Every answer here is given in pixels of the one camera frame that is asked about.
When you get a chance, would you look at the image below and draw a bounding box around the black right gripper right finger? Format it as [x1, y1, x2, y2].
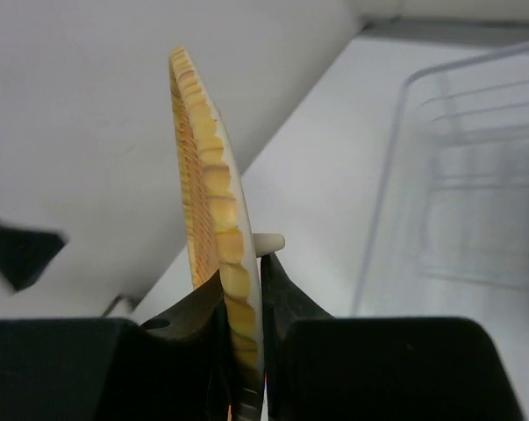
[261, 254, 525, 420]

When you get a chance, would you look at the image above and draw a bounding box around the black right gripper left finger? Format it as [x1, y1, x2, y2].
[0, 278, 225, 420]

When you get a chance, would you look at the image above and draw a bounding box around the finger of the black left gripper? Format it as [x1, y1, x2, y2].
[0, 219, 68, 298]

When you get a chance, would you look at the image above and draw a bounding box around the orange woven square plate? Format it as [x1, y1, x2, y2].
[168, 46, 285, 420]

